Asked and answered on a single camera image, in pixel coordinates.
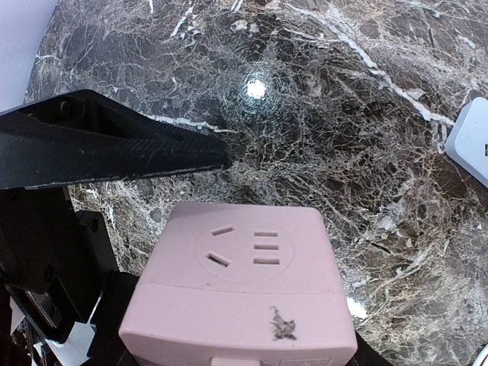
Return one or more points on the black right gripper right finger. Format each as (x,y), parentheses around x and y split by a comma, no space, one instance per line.
(366,355)

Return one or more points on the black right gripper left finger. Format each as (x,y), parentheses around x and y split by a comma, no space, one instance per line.
(83,136)

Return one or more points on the pink cube socket adapter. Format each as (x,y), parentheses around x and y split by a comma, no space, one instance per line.
(230,284)

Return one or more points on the blue power strip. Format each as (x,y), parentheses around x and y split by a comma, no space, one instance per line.
(467,141)

